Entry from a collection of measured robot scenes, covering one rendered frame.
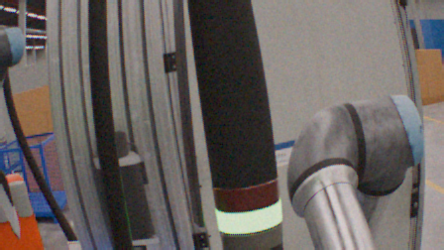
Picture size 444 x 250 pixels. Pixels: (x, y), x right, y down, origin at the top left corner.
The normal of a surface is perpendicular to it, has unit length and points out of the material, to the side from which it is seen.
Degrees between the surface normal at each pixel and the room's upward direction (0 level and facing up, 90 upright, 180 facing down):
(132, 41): 90
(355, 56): 90
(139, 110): 90
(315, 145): 38
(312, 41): 91
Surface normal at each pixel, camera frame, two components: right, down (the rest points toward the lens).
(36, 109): 0.04, 0.12
